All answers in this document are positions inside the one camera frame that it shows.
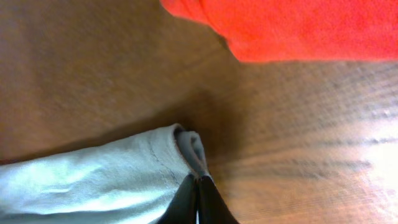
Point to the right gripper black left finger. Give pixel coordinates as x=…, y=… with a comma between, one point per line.
x=183, y=207

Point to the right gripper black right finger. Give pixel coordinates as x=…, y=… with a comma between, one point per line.
x=211, y=207

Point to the light blue grey t-shirt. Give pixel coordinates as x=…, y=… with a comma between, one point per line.
x=131, y=180

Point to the red t-shirt with print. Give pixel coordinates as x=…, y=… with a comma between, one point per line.
x=282, y=30

